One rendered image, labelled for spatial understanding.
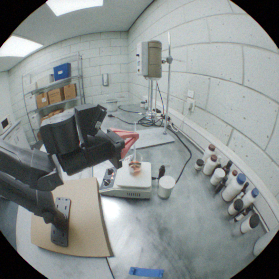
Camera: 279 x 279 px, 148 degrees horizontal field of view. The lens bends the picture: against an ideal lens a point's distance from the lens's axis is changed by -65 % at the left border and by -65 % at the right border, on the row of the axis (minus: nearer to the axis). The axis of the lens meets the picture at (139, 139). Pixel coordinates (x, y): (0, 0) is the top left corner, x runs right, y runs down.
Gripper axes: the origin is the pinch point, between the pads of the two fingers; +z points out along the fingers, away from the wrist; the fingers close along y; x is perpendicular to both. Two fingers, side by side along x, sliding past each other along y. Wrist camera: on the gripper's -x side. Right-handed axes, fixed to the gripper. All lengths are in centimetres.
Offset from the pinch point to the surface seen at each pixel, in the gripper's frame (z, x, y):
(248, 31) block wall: 40, -54, -28
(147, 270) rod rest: -19.0, 24.4, -28.6
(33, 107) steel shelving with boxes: -79, 13, 256
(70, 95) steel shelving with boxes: 12, 9, 214
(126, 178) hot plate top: -3.2, 15.9, 0.8
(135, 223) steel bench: -9.4, 25.0, -11.9
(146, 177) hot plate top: 2.5, 15.6, -3.6
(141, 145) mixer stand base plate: 21.9, 22.5, 19.9
